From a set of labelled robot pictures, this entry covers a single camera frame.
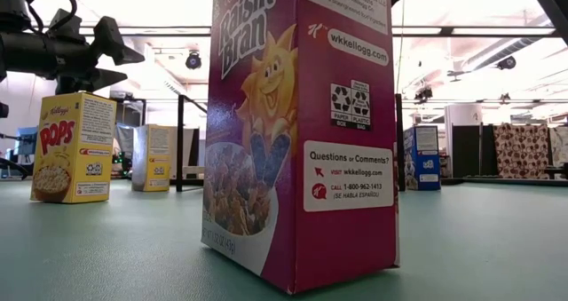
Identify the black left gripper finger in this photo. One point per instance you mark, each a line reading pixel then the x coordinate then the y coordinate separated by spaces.
pixel 84 82
pixel 113 43

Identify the yellow Corn Pops cereal box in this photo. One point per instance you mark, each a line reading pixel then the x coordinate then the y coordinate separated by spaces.
pixel 71 150
pixel 155 159

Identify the pink Raisin Bran cereal box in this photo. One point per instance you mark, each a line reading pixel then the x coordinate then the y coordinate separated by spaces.
pixel 337 114

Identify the blue Frosted Flakes cereal box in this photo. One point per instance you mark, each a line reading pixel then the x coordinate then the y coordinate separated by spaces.
pixel 423 159

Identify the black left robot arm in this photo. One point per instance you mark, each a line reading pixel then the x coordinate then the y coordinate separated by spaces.
pixel 13 3

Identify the black ceiling spotlight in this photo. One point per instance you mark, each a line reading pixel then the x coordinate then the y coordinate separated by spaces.
pixel 507 63
pixel 193 61

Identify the blue chair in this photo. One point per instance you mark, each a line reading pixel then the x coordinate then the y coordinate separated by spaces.
pixel 27 143

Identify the white pillar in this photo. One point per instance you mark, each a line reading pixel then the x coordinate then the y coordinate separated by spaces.
pixel 463 114

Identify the black partition panel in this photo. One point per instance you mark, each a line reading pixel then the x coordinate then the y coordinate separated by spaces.
pixel 468 152

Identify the green table mat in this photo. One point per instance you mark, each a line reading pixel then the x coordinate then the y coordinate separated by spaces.
pixel 466 247

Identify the brown patterned fabric panel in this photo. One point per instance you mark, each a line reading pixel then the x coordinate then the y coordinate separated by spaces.
pixel 560 145
pixel 521 152

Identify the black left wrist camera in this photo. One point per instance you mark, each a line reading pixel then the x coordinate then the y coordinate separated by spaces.
pixel 64 23

